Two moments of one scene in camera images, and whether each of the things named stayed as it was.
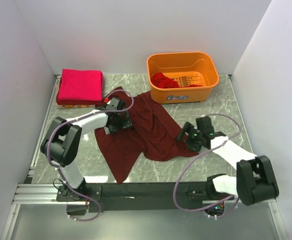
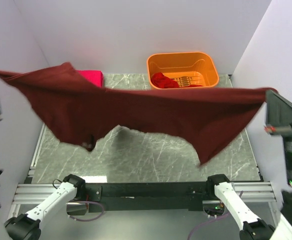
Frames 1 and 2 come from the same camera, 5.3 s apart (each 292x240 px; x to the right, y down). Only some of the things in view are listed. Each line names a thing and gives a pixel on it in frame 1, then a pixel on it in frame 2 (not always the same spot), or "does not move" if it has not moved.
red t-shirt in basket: [161, 80] does not move
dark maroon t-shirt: [152, 132] → [208, 121]
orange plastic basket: [182, 77] does not move
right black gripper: [188, 128] → [280, 112]
